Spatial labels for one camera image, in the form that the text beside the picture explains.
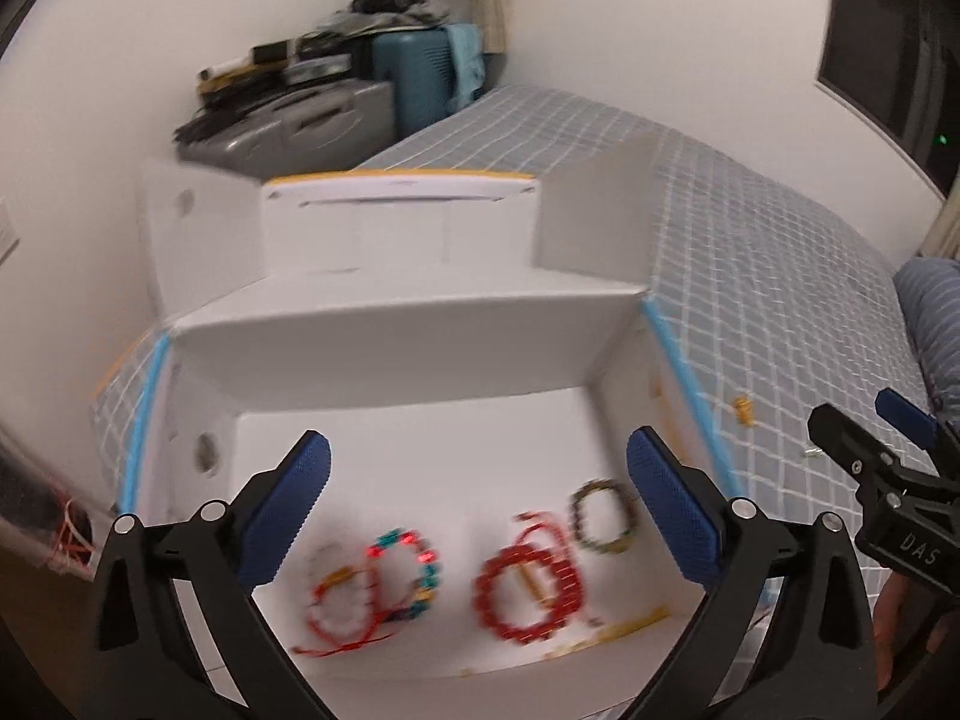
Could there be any grey suitcase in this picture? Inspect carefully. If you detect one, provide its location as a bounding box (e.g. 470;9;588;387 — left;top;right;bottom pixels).
180;82;398;181

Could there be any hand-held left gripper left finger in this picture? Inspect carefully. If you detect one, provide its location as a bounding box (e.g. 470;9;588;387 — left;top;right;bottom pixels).
96;430;335;720

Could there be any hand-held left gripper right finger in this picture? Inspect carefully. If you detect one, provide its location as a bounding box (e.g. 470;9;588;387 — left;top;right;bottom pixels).
626;426;880;720

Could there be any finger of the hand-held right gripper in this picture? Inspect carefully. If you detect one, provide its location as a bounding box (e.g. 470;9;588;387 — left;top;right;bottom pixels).
876;388;960;462
808;403;902;497

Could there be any black bag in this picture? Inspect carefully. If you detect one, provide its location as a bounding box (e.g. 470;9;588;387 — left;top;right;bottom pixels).
352;0;451;35

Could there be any red bead bracelet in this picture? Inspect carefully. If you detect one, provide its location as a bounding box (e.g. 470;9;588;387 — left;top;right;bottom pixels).
474;547;586;646

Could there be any pile of dark clutter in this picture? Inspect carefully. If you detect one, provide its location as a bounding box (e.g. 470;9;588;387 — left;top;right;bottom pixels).
176;34;376;143

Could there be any blue striped pillow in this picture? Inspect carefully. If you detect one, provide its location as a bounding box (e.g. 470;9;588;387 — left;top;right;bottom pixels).
896;259;960;421

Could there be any multicoloured glass bead bracelet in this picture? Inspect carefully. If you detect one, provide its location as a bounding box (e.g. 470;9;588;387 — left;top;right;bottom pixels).
367;530;443;616

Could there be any white printed cardboard box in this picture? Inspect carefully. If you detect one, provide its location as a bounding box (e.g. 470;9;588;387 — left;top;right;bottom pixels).
90;131;758;680

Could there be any dark window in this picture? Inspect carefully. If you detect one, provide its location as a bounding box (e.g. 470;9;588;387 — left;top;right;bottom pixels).
816;0;960;185

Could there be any red cord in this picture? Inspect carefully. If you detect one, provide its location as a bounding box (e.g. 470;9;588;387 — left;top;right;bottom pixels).
49;499;95;571

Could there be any long-tailed red string bracelet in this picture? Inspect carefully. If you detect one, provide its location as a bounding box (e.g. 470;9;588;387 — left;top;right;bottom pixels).
292;562;402;655

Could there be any teal suitcase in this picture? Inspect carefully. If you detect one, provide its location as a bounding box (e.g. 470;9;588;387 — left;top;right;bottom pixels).
373;26;462;143

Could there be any person's right hand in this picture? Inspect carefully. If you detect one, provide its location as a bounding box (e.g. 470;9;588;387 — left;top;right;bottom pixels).
874;576;950;700

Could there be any light blue cloth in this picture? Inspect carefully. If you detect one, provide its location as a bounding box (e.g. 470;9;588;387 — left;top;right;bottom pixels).
442;22;485;102

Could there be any small red string bracelet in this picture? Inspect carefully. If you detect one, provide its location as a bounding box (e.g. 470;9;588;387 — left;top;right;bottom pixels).
510;511;578;608

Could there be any olive brown bead bracelet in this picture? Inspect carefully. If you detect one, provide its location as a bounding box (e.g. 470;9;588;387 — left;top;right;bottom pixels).
570;478;640;557

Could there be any white pink bead bracelet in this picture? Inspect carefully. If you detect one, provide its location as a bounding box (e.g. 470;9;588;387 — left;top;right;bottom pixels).
306;546;383;635

